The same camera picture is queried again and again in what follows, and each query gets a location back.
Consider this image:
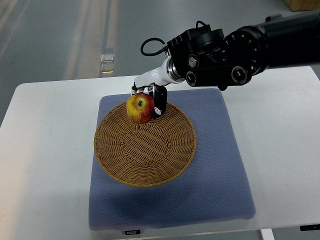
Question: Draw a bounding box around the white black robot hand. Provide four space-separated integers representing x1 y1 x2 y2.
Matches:
131 56 181 119

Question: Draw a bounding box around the red yellow apple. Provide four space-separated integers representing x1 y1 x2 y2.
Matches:
126 92 155 124

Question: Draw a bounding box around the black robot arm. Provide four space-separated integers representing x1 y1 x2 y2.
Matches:
167 10 320 91

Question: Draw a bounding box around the woven wicker basket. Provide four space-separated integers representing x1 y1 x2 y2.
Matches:
93 102 196 188

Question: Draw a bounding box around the metal floor plate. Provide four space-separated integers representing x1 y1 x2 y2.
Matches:
100 53 114 74

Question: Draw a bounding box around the blue quilted mat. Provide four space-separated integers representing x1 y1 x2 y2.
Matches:
88 88 256 231

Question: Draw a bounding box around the black label tag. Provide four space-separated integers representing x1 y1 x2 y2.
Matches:
124 229 141 236

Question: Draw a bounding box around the wooden box corner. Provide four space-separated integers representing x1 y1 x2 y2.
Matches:
284 0 320 12

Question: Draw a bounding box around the white table leg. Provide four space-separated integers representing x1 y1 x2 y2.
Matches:
260 228 275 240

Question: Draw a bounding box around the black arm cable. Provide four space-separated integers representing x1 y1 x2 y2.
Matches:
140 37 168 57

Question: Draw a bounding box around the black table bracket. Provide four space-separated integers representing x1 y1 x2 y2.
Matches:
299 224 320 232

